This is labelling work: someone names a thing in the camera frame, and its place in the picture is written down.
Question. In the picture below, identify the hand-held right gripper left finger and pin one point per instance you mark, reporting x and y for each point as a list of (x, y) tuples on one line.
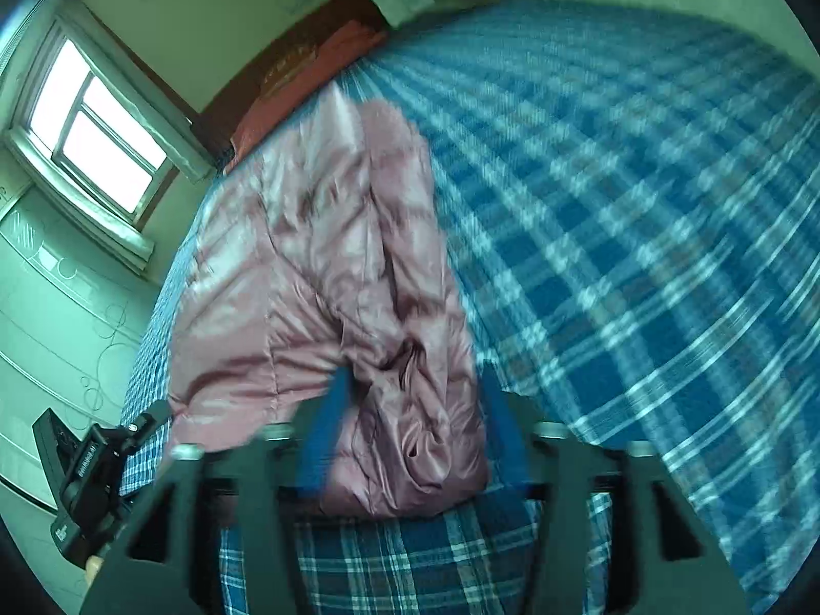
[(327, 435)]

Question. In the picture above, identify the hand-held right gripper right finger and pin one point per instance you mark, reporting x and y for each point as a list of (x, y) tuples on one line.
[(506, 435)]

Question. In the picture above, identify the pink quilted down jacket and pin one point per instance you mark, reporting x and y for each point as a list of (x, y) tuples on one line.
[(320, 237)]

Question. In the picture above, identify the white wardrobe with circle pattern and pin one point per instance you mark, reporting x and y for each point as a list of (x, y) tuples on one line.
[(57, 333)]

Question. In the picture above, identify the bed with blue plaid sheet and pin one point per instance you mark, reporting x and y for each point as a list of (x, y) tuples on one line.
[(608, 237)]

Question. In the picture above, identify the window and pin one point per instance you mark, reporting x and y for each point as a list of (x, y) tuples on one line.
[(96, 134)]

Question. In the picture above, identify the brown wooden headboard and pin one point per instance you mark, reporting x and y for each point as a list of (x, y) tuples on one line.
[(243, 86)]

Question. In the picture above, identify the salmon folded blanket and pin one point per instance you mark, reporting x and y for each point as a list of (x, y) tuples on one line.
[(349, 45)]

